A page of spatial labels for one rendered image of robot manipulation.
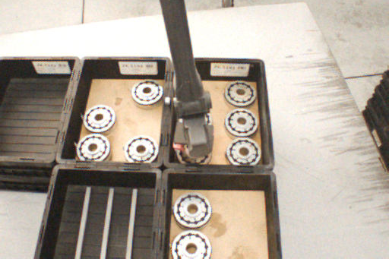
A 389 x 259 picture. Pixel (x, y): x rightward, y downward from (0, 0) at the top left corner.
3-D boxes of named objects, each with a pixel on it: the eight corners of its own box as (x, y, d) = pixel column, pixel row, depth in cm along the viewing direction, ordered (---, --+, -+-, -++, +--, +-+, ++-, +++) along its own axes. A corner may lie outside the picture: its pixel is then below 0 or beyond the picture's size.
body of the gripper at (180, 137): (211, 149, 107) (213, 136, 101) (173, 145, 108) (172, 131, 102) (213, 128, 111) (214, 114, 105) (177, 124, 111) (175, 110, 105)
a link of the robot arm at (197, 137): (209, 88, 94) (172, 94, 94) (218, 129, 88) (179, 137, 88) (211, 114, 104) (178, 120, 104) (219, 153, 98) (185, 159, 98)
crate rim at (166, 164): (172, 61, 130) (171, 56, 129) (263, 63, 130) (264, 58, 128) (163, 172, 107) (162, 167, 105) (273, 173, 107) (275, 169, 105)
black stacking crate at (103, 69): (88, 79, 139) (81, 57, 129) (172, 80, 138) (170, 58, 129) (66, 181, 116) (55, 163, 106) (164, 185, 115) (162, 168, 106)
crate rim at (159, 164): (82, 61, 131) (80, 55, 129) (171, 61, 130) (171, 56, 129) (56, 167, 108) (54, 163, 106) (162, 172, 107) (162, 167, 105)
